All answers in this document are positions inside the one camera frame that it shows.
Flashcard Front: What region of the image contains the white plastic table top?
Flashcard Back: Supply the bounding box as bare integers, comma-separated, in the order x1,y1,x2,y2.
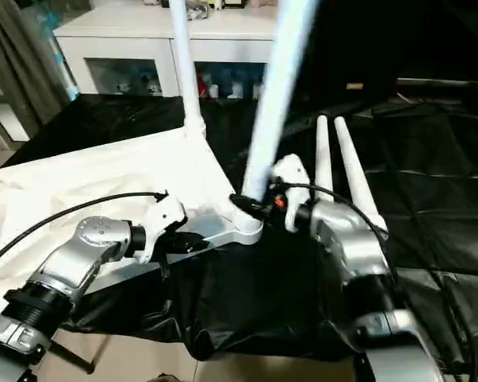
0,126,264,321

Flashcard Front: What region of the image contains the white plastic table leg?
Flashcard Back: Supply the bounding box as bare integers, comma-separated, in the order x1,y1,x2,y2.
241,0,320,205
314,115,336,205
168,0,209,139
332,116,389,241

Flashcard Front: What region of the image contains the black plastic mat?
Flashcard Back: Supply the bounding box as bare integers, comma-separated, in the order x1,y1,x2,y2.
8,92,478,375

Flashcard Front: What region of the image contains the grey toy figure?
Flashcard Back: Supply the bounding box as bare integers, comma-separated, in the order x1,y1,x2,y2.
183,0,212,20

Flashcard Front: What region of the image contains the white sideboard cabinet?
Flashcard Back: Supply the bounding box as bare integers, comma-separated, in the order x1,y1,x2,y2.
54,0,281,99

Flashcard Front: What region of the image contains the beige curtain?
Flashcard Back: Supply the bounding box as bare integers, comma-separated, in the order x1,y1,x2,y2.
0,0,76,148

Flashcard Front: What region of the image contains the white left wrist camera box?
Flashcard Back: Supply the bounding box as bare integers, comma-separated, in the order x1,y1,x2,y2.
131,194,189,265

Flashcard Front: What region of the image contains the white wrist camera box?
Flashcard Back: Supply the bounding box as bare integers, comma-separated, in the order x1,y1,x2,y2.
131,194,189,265
270,154,313,233

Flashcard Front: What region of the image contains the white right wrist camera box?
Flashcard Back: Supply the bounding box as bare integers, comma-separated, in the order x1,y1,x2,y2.
270,154,313,233

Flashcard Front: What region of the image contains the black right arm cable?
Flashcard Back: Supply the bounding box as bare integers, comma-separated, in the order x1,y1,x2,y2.
280,182,478,375

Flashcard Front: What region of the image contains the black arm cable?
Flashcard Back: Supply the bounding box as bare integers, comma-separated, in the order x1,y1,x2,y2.
280,182,478,375
0,191,170,275

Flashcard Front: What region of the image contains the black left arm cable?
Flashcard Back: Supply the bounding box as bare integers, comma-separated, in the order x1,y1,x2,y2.
0,191,170,275

